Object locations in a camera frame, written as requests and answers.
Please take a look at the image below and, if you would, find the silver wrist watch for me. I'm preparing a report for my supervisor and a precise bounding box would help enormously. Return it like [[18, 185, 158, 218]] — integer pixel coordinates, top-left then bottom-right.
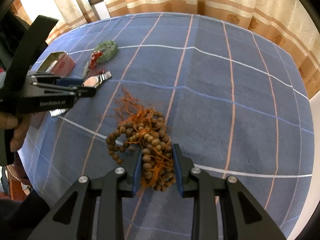
[[55, 70, 112, 103]]

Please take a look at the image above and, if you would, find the red tassel jade pendant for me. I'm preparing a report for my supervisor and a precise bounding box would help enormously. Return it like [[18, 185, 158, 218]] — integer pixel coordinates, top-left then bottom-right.
[[82, 51, 103, 79]]

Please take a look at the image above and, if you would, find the green jade bracelet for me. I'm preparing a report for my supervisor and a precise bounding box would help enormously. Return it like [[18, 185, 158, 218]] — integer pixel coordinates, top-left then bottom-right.
[[93, 40, 119, 64]]

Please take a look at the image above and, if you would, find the brown wooden bead necklace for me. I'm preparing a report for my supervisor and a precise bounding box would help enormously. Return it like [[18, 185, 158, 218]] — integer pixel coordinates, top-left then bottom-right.
[[105, 87, 177, 192]]

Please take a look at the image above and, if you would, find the left hand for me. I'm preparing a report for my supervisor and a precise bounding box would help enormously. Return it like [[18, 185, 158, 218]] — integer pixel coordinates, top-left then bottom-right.
[[0, 113, 32, 152]]

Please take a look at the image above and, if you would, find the pink metal tin box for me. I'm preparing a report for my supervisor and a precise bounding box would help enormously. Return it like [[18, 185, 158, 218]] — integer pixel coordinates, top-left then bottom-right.
[[37, 51, 75, 77]]

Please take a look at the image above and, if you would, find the left beige brown curtain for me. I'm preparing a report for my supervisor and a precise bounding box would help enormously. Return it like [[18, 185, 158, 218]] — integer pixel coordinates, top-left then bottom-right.
[[11, 0, 97, 43]]

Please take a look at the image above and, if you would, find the beige brown curtain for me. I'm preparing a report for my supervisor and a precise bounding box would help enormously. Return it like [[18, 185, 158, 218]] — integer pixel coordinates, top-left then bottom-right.
[[11, 0, 97, 43], [104, 0, 319, 98]]

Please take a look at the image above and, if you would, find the right beige brown curtain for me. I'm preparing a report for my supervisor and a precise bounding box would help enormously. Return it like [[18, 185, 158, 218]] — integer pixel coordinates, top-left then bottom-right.
[[104, 0, 319, 98]]

